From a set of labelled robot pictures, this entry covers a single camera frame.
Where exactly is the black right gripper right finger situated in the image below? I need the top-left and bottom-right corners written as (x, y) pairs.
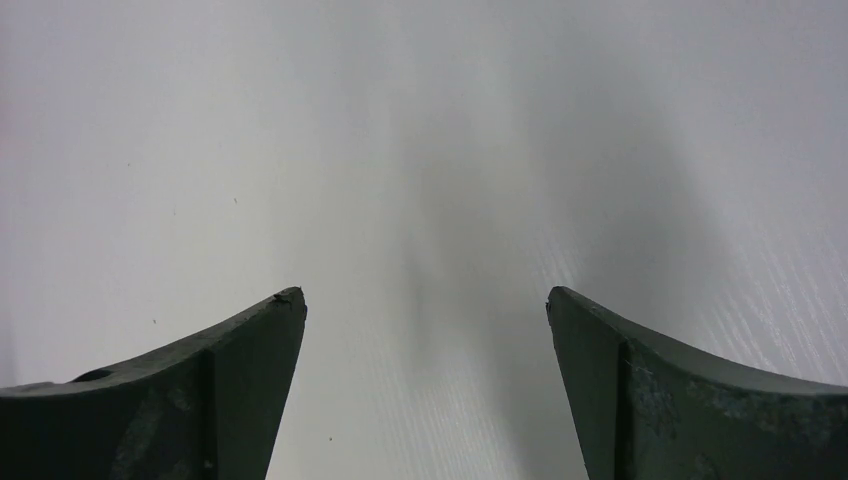
top-left (546, 286), bottom-right (847, 479)

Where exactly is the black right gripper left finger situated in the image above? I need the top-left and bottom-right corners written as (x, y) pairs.
top-left (1, 287), bottom-right (307, 479)

